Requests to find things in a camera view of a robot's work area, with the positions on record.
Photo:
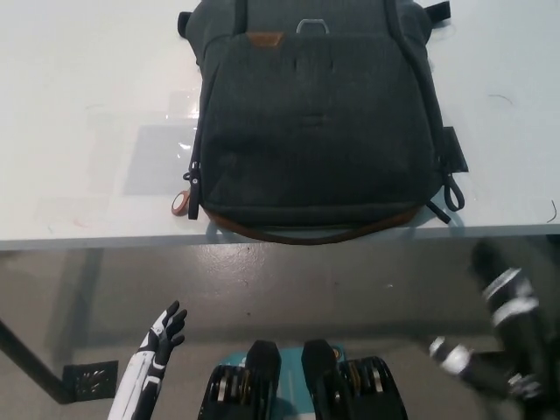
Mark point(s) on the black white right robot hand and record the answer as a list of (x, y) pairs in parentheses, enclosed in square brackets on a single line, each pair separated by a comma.
[(516, 315)]

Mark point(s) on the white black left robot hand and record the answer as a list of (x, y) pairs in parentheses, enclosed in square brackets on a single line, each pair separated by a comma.
[(151, 354)]

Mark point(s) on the round brown leather tag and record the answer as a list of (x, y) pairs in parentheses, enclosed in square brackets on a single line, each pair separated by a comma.
[(179, 205)]

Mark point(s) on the dark grey flap backpack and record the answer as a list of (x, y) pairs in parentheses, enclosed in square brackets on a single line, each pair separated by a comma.
[(315, 131)]

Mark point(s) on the black perforated floor plate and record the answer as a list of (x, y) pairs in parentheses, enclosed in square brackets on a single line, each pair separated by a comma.
[(89, 380)]

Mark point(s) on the black slanted table leg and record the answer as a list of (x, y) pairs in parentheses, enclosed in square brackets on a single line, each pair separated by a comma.
[(30, 361)]

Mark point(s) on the large clear plastic film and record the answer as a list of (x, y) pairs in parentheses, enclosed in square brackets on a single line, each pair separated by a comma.
[(153, 162)]

